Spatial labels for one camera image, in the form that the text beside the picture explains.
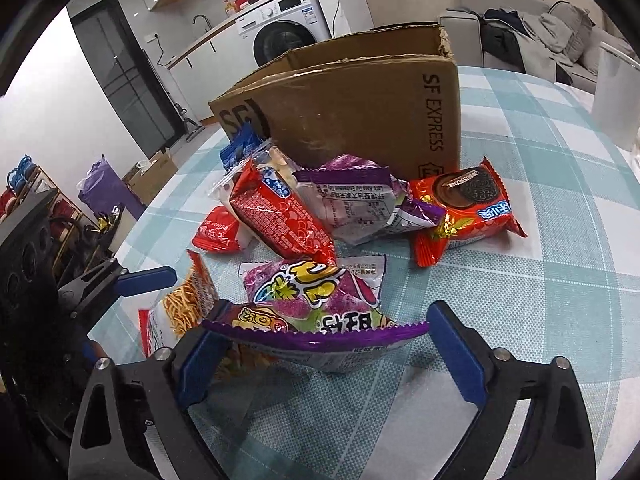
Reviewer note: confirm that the brown cardboard box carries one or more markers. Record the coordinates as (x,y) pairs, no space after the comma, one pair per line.
(350,110)

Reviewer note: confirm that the purple fruit snack packet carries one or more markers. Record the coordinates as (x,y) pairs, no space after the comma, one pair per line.
(350,210)
(310,305)

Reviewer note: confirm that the stick vacuum cleaner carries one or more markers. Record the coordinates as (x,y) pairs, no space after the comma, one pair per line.
(187,122)

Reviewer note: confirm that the white kitchen counter cabinet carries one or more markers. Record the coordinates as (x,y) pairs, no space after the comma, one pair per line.
(210,60)

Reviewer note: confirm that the teal checked tablecloth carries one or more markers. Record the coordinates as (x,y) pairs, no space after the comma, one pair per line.
(525,285)

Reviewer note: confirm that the small red snack packet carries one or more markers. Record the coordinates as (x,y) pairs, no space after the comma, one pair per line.
(215,232)

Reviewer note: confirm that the dark glass door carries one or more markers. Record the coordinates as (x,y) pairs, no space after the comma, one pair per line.
(125,75)

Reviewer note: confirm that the wooden shelf rack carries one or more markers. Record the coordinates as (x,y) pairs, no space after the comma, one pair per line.
(35,185)

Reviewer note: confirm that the blue snack packet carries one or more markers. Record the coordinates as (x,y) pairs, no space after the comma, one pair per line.
(240,149)

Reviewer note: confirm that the fried noodle snack packet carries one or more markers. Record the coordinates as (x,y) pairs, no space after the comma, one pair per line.
(170,310)

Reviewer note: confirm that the red packet with blue label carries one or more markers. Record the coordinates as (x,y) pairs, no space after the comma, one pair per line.
(280,220)

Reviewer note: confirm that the cardboard box on floor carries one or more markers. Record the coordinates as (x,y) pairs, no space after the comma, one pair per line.
(152,177)

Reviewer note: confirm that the dark clothes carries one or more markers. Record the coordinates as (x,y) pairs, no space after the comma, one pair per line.
(500,40)

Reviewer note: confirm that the red items on washer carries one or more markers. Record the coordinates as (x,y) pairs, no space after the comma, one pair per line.
(242,1)

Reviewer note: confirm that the grey clothes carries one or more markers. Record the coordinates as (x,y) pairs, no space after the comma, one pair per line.
(542,40)

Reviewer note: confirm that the red chocolate cookie packet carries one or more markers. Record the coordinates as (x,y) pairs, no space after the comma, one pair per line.
(465,210)

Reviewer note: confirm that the white washing machine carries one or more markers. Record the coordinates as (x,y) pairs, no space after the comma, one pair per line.
(285,35)

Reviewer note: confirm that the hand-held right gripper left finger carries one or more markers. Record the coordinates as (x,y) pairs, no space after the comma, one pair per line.
(200,366)

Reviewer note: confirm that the sink faucet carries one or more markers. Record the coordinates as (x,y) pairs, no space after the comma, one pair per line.
(202,21)

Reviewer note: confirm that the white trash bin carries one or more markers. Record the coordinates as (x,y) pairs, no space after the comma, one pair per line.
(615,95)

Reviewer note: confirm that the purple plastic bag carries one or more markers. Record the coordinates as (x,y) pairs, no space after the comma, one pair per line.
(107,190)

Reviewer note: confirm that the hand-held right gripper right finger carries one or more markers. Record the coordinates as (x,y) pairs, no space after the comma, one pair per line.
(457,355)

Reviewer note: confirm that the grey cushion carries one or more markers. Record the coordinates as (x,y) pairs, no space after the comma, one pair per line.
(572,30)

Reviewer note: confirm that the beige sofa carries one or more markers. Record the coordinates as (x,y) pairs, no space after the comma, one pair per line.
(500,0)

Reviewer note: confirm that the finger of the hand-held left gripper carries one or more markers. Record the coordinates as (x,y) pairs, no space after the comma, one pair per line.
(145,281)

